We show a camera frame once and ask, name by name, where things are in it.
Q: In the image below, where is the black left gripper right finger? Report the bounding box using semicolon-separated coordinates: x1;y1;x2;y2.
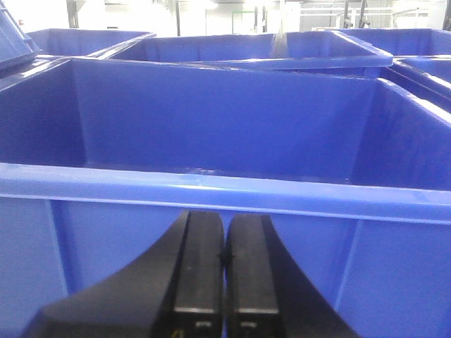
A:
225;214;358;337

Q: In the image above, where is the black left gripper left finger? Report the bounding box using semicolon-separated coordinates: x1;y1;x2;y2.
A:
21;211;223;337

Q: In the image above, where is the large blue bin near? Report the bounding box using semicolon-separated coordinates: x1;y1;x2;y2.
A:
1;58;450;337

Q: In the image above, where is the blue bin behind centre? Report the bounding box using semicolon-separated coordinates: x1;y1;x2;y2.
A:
107;31;393;77

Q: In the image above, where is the blue bin right edge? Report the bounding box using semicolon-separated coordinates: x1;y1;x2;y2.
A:
380;55;450;113

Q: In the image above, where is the blue bin far left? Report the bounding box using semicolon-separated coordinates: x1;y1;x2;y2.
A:
27;28;156;56

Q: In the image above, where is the blue bin far right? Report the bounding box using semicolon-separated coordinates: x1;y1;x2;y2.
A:
338;28;450;56

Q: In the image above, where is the blue tilted bin corner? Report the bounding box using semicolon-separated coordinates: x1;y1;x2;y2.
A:
0;1;39;71

